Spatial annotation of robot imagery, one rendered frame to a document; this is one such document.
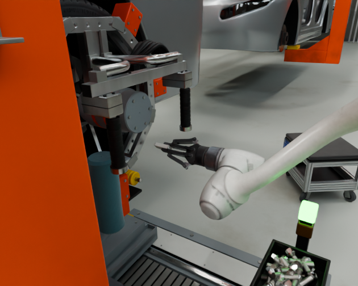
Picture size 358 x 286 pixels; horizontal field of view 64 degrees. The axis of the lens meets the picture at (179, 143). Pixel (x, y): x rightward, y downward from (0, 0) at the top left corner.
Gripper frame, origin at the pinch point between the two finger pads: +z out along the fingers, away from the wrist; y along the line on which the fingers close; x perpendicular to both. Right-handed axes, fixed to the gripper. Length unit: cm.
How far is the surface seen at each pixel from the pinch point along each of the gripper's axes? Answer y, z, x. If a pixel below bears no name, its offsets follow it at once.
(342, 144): 57, -61, -100
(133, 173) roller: -13.9, 8.2, -0.1
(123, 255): -47, 12, -22
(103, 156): -15.8, -1.7, 30.5
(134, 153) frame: -7.1, 7.2, 6.0
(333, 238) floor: -3, -66, -88
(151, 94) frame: 17.0, 7.4, 10.8
